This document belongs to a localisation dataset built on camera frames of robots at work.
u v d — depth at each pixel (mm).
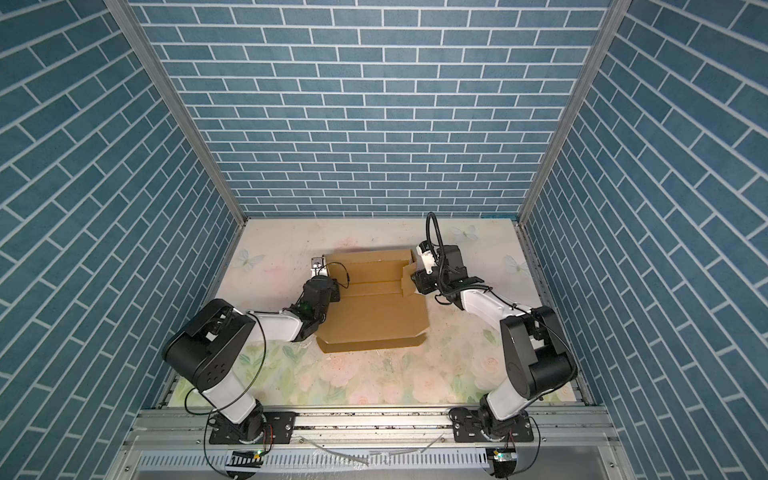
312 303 728
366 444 723
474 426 736
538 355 468
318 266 817
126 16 705
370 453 706
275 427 737
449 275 720
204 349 473
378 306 963
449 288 694
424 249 814
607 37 742
